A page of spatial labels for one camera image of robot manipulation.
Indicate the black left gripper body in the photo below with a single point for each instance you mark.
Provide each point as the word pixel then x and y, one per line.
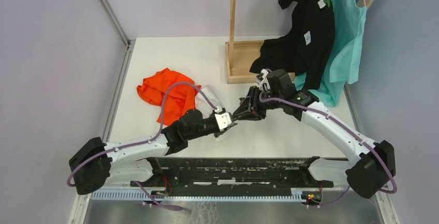
pixel 207 128

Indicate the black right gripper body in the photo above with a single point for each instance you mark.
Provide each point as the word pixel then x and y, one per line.
pixel 267 105

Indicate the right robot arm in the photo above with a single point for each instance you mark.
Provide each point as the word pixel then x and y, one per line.
pixel 369 166

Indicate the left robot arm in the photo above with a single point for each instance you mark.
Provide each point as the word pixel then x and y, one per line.
pixel 130 160

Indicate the white bucket hat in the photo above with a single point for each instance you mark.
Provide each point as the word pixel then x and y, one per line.
pixel 217 98

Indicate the orange cloth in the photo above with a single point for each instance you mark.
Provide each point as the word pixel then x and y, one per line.
pixel 160 88

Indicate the black t-shirt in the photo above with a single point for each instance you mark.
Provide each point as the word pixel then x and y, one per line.
pixel 306 48

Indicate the wooden clothes rack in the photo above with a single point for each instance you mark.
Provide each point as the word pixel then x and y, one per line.
pixel 249 23

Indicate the teal garment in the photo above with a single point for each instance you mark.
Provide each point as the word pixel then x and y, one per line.
pixel 343 64

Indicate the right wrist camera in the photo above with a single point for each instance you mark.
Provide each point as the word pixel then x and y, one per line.
pixel 262 80

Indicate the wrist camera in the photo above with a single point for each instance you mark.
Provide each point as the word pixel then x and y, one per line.
pixel 262 80
pixel 224 120

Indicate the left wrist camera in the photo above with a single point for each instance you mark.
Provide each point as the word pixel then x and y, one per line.
pixel 224 120

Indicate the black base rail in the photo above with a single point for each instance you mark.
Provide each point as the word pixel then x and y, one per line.
pixel 236 177

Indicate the aluminium frame rail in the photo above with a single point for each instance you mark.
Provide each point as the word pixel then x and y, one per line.
pixel 91 164

